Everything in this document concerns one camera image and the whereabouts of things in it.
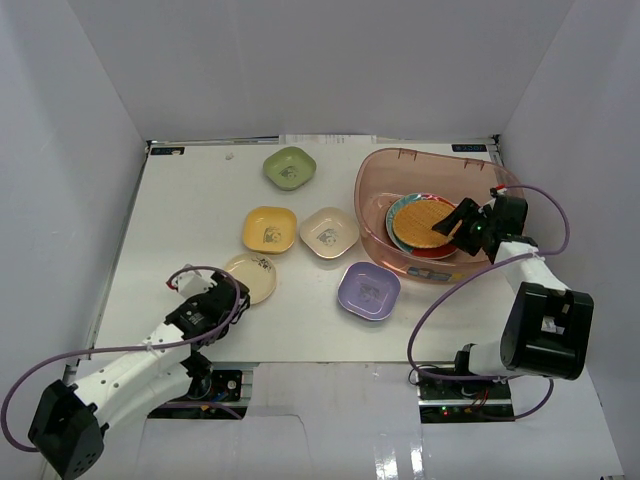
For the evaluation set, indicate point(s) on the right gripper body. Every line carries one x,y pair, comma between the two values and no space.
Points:
478,228

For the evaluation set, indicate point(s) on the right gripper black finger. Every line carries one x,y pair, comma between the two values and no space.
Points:
453,226
468,209

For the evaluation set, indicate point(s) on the red floral round plate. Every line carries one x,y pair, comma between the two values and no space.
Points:
433,253

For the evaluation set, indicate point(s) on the woven bamboo round tray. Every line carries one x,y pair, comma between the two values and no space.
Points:
413,223

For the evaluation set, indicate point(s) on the cream round floral plate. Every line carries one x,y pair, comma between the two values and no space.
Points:
256,271

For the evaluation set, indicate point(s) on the purple square panda dish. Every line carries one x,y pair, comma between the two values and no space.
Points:
369,291

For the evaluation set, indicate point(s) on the teal round ceramic plate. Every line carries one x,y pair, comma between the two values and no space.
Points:
389,217

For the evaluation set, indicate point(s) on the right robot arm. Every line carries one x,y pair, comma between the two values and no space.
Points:
548,327

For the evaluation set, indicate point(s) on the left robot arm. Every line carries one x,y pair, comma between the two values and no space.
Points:
71,421

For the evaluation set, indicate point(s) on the pink translucent plastic bin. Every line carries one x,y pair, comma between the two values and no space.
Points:
389,174

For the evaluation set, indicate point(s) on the yellow square panda dish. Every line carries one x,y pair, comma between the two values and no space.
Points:
270,230

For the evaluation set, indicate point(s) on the cream square panda dish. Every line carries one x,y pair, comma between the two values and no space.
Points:
329,232

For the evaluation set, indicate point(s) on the green square panda dish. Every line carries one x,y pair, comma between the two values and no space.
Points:
289,168

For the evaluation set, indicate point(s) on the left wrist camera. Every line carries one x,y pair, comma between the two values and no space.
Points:
189,284

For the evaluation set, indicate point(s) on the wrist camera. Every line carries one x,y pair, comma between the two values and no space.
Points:
497,192
189,284

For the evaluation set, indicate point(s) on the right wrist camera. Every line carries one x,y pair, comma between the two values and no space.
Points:
497,192

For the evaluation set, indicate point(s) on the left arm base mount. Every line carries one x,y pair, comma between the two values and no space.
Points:
221,395

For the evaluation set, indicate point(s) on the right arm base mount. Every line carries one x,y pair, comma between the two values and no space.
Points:
454,402

